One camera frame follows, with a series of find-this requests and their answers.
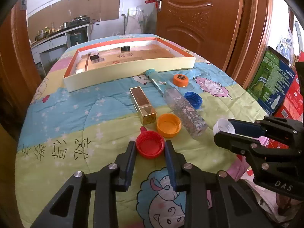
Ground green printed carton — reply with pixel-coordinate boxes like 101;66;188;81
246;46;296;116

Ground green cylinder appliance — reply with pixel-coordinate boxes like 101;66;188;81
67;31;89;47

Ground blue bottle cap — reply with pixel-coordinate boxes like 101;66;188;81
184;92;203;109

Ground white plastic bag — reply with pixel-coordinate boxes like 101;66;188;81
125;9;145;35

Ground blue printed bag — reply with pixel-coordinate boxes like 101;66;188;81
277;32;295;62

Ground teal rectangular box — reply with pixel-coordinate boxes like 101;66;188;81
144;69;172;97

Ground shallow cardboard box tray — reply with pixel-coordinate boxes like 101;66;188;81
63;37;196;93

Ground group of condiment bottles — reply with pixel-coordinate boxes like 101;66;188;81
38;22;61;34

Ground clear patterned rectangular box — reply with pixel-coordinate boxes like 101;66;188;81
163;88;209;139

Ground kitchen counter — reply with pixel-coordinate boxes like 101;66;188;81
30;24;92;64

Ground pink cloth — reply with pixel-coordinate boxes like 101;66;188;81
227;159;304;221

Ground large orange bottle cap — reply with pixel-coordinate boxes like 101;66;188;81
156;113;182;138

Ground stack of red cartons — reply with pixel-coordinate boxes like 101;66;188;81
273;76;304;124

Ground wooden door frame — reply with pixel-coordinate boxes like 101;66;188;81
223;0;273;88

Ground red bottle cap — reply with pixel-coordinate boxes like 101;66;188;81
136;126;165;159

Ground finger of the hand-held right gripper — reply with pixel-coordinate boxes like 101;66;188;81
214;131;289;162
228;116;304;139

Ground small orange cap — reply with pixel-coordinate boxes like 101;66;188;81
173;74;188;87

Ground brown wooden door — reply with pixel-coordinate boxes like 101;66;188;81
155;0;245;72

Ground gold rectangular box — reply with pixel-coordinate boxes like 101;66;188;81
129;87;157;125

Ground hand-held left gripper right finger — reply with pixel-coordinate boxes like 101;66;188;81
165;141;271;228

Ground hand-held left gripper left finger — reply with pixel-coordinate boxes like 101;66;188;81
31;141;136;228

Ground white bottle cap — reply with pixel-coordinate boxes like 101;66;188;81
213;118;236;136

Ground cardboard wall sheets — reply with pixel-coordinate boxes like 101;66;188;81
27;0;120;29

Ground black gas stove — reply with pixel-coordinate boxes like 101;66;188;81
68;17;91;26

